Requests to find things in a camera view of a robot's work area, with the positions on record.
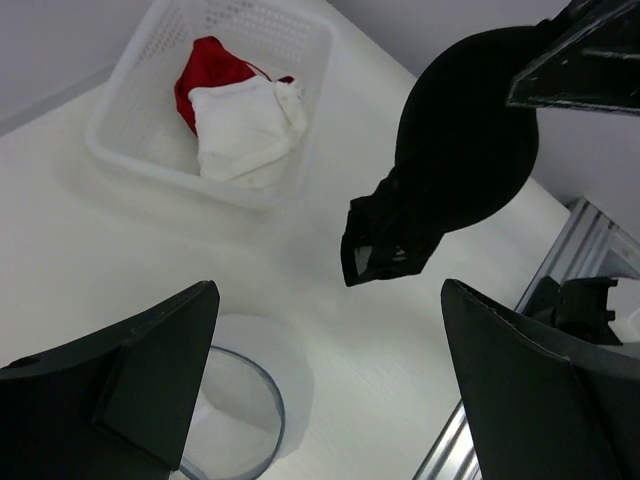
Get black garment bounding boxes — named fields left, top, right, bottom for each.
left=340, top=26, right=545, bottom=287

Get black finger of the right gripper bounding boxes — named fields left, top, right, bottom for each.
left=507, top=1, right=639, bottom=116

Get white garment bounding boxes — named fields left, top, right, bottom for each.
left=196, top=80, right=308, bottom=189

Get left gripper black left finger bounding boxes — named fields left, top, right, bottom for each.
left=1, top=281, right=220, bottom=479

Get red garment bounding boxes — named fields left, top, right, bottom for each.
left=174, top=36, right=304, bottom=140

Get blue trimmed mesh laundry bag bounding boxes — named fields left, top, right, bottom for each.
left=172, top=313, right=315, bottom=479

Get white plastic basket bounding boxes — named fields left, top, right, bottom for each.
left=86, top=1, right=337, bottom=210

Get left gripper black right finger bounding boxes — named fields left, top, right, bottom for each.
left=441, top=279, right=639, bottom=479

